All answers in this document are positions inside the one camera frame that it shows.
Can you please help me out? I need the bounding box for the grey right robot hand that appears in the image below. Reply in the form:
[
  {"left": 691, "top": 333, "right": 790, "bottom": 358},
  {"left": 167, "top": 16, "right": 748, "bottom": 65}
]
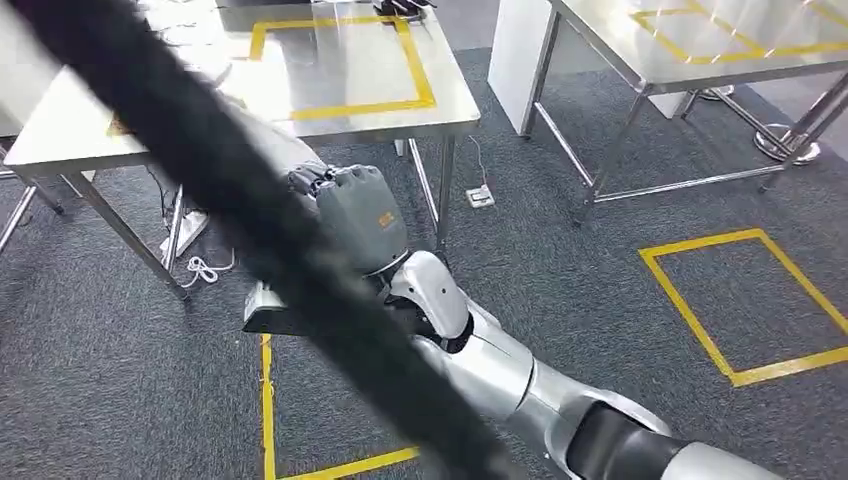
[{"left": 287, "top": 162, "right": 411, "bottom": 278}]

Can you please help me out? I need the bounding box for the white floor power socket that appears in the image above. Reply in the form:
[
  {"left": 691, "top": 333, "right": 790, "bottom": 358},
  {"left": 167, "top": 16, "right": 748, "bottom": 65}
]
[{"left": 464, "top": 183, "right": 497, "bottom": 211}]

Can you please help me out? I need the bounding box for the steel table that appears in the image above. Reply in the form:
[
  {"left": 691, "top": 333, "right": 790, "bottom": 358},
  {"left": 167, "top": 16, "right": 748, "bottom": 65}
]
[
  {"left": 521, "top": 0, "right": 848, "bottom": 228},
  {"left": 0, "top": 0, "right": 483, "bottom": 304}
]

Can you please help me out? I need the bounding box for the yellow tape square on table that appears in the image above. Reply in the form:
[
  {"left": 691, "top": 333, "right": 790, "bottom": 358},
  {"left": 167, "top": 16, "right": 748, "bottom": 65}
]
[
  {"left": 247, "top": 14, "right": 438, "bottom": 123},
  {"left": 628, "top": 0, "right": 848, "bottom": 67}
]

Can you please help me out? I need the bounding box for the white power strip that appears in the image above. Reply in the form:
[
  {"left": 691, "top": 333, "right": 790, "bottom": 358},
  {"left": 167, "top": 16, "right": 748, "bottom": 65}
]
[{"left": 158, "top": 207, "right": 211, "bottom": 261}]

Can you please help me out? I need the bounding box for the yellow floor tape square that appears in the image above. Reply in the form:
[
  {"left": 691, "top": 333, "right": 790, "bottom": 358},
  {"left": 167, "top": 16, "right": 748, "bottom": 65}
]
[
  {"left": 638, "top": 227, "right": 848, "bottom": 390},
  {"left": 260, "top": 333, "right": 423, "bottom": 480}
]

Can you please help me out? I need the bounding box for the black object on table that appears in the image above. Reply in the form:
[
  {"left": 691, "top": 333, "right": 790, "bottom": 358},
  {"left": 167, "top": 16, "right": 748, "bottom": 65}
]
[{"left": 370, "top": 0, "right": 439, "bottom": 22}]

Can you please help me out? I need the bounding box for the white panel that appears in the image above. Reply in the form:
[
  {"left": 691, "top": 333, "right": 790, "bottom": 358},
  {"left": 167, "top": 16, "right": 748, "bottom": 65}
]
[{"left": 486, "top": 0, "right": 566, "bottom": 138}]

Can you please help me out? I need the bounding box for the steel stanchion base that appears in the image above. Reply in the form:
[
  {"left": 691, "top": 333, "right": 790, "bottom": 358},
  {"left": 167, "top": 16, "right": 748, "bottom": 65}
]
[{"left": 753, "top": 121, "right": 822, "bottom": 166}]

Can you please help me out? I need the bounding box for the black cable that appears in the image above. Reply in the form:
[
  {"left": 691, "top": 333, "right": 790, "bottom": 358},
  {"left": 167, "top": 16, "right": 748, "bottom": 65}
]
[{"left": 3, "top": 0, "right": 531, "bottom": 480}]

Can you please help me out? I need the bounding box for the white coiled cable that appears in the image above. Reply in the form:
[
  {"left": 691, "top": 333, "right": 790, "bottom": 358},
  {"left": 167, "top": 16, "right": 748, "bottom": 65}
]
[{"left": 177, "top": 247, "right": 237, "bottom": 290}]

